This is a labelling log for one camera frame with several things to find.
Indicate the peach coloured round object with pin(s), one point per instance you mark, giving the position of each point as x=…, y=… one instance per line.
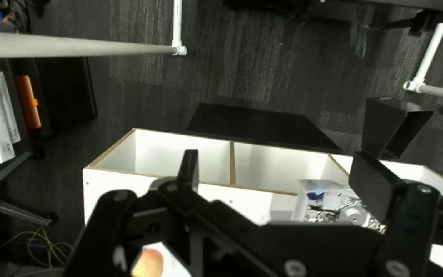
x=146, y=262

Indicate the white shelf cabinet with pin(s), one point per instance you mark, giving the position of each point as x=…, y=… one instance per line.
x=154, y=155

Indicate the black flat panel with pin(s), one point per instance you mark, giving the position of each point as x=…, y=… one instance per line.
x=253, y=124

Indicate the black low cabinet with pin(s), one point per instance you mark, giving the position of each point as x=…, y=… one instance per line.
x=62, y=93

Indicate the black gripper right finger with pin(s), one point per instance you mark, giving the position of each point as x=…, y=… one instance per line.
x=411, y=216

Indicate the black stand base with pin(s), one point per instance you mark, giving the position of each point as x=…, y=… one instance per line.
x=11, y=209

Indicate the orange oblong object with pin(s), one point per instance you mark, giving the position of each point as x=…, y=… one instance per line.
x=30, y=102

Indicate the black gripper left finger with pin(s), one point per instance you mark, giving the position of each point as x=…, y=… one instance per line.
x=130, y=216

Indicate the long white pole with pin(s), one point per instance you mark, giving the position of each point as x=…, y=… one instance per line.
x=77, y=47

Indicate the black open box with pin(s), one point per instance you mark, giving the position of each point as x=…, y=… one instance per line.
x=391, y=124

